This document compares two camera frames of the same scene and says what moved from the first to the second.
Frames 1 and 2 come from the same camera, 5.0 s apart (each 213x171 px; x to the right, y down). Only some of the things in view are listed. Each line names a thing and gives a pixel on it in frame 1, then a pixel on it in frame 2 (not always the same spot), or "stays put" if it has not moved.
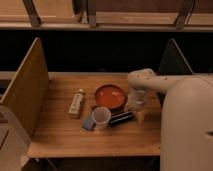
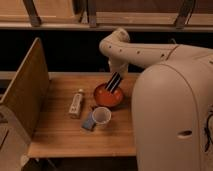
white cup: x=101 y=116 stays put
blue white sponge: x=89 y=122 stays put
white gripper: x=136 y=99 to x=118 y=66
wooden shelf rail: x=106 y=15 stays put
